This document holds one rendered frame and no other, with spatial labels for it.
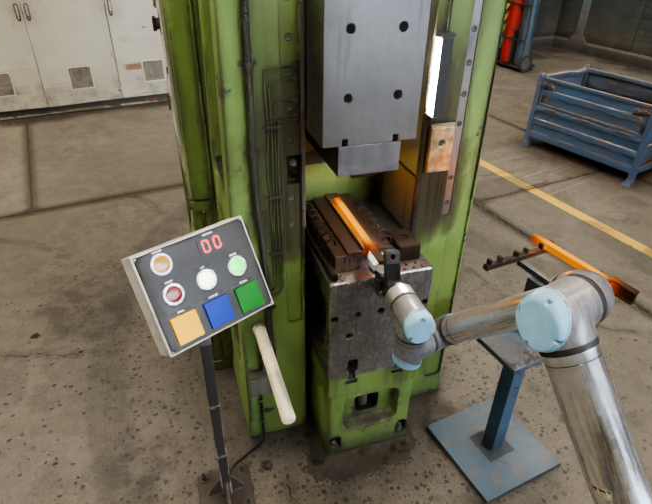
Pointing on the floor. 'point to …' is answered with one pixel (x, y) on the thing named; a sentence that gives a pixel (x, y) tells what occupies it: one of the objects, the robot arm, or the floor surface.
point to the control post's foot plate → (242, 492)
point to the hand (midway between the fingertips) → (374, 251)
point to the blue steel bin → (600, 118)
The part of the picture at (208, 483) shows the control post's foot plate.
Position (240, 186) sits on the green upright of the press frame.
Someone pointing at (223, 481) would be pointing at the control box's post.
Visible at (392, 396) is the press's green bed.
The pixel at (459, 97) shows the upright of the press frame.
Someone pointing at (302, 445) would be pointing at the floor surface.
